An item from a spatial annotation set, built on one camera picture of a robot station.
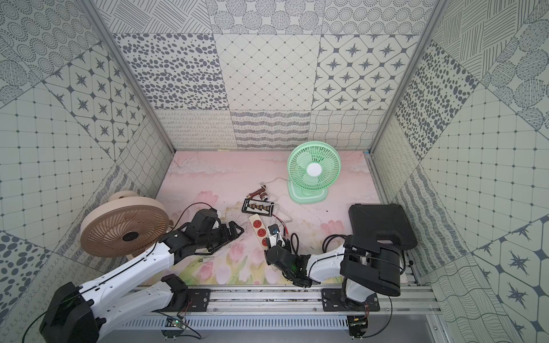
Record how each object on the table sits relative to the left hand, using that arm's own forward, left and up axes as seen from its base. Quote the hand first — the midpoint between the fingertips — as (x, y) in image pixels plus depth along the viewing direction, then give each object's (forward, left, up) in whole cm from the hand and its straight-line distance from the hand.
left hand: (236, 230), depth 81 cm
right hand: (-2, -12, -8) cm, 15 cm away
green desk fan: (+21, -29, +13) cm, 39 cm away
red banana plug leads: (+6, -19, -10) cm, 22 cm away
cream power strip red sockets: (+4, -8, -7) cm, 11 cm away
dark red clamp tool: (+23, -6, -7) cm, 25 cm away
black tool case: (+8, -62, -5) cm, 63 cm away
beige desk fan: (-7, +30, +17) cm, 36 cm away
